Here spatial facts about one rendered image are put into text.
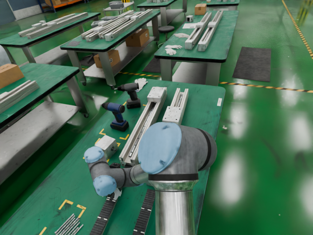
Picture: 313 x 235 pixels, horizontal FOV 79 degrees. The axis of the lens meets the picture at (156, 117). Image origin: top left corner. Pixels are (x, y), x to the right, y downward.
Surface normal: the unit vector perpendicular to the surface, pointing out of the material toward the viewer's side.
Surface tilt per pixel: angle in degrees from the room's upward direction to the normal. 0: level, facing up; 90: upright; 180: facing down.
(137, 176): 67
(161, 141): 49
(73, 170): 0
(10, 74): 89
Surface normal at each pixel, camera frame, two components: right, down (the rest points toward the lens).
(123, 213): -0.09, -0.76
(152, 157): -0.76, -0.29
